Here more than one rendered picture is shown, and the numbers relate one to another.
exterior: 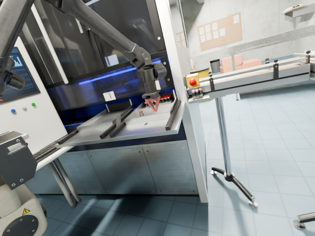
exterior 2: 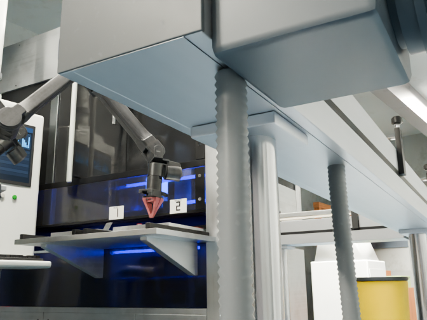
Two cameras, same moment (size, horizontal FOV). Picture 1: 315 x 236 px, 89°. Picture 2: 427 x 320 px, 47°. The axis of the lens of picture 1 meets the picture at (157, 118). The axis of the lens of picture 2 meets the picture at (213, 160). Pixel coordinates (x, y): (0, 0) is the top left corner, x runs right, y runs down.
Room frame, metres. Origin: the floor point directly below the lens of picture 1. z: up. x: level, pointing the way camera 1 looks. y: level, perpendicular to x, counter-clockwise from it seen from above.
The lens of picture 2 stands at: (-0.98, -0.53, 0.69)
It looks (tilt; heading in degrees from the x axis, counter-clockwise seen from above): 14 degrees up; 10
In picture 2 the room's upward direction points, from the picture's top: 1 degrees counter-clockwise
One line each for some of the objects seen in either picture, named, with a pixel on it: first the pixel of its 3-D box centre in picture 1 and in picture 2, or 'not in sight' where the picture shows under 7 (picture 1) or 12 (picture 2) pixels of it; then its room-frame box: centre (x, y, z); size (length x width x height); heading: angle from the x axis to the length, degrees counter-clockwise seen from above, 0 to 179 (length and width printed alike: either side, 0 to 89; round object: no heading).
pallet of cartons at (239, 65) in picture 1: (238, 65); not in sight; (5.30, -3.06, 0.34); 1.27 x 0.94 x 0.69; 62
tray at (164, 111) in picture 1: (154, 108); (165, 233); (0.96, 0.00, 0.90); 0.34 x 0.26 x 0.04; 161
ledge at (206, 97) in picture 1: (198, 97); not in sight; (1.03, -0.30, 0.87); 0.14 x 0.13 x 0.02; 160
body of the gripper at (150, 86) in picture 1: (150, 88); (154, 186); (0.77, -0.01, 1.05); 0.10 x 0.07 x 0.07; 159
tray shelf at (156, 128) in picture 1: (127, 120); (121, 241); (0.96, 0.18, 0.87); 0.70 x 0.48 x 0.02; 70
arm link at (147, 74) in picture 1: (148, 75); (156, 171); (0.77, -0.01, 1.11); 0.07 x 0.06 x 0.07; 126
